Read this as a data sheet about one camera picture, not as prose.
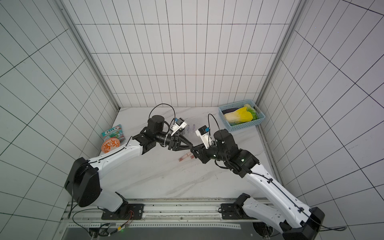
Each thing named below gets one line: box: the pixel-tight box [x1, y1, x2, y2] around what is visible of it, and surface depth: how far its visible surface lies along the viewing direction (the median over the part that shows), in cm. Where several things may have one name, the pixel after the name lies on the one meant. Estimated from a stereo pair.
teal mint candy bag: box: [101, 124, 126, 142], surface depth 103 cm
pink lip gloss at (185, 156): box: [178, 152, 192, 162], surface depth 94 cm
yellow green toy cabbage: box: [224, 103, 258, 124], surface depth 106 cm
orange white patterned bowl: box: [101, 138, 121, 154], surface depth 97 cm
